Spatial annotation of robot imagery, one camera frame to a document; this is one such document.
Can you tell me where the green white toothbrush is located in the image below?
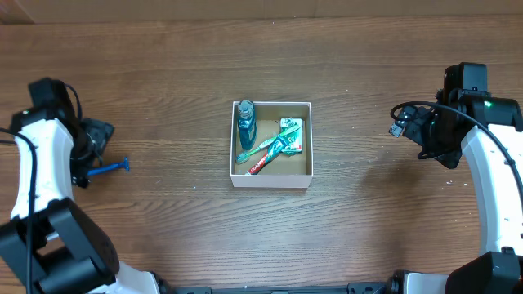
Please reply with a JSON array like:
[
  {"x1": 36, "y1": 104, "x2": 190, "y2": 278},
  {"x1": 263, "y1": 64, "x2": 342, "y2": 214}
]
[{"x1": 235, "y1": 124, "x2": 301, "y2": 164}]

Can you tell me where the red green toothpaste tube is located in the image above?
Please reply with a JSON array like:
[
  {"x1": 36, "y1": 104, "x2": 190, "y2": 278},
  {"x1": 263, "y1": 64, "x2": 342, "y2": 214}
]
[{"x1": 246, "y1": 136, "x2": 288, "y2": 175}]

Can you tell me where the green white soap bar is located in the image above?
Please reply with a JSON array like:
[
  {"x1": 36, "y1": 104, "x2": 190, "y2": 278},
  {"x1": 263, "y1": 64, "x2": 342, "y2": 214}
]
[{"x1": 280, "y1": 118, "x2": 303, "y2": 155}]

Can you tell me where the white open cardboard box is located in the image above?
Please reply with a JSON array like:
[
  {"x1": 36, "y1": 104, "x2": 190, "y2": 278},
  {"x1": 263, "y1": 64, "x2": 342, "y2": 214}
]
[{"x1": 229, "y1": 101, "x2": 314, "y2": 189}]

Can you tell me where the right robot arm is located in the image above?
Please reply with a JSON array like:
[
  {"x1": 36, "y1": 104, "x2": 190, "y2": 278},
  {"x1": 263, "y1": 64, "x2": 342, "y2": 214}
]
[{"x1": 380, "y1": 62, "x2": 522, "y2": 294}]

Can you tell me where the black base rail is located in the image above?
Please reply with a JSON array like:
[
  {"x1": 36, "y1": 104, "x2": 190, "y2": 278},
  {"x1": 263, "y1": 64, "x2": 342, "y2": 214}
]
[{"x1": 172, "y1": 282, "x2": 387, "y2": 294}]

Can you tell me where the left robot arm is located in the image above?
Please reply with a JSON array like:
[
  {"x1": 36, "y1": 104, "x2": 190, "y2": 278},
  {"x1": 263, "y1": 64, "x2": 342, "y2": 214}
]
[{"x1": 1, "y1": 78, "x2": 171, "y2": 294}]

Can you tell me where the blue mouthwash bottle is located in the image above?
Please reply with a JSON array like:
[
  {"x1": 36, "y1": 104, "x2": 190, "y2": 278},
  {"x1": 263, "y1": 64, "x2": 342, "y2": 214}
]
[{"x1": 237, "y1": 100, "x2": 257, "y2": 150}]

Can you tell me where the blue disposable razor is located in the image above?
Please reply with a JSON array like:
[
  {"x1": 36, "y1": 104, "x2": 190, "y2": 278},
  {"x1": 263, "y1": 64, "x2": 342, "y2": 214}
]
[{"x1": 87, "y1": 157, "x2": 130, "y2": 176}]

